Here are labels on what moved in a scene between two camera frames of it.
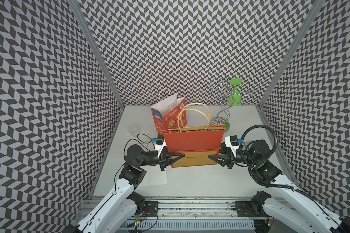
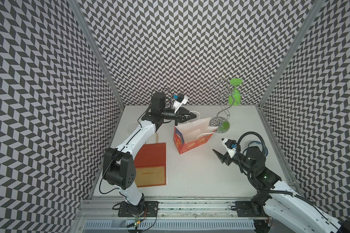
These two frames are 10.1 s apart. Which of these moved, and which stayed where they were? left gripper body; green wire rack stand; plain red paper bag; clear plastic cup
Moved: left gripper body; plain red paper bag
Stayed: green wire rack stand; clear plastic cup
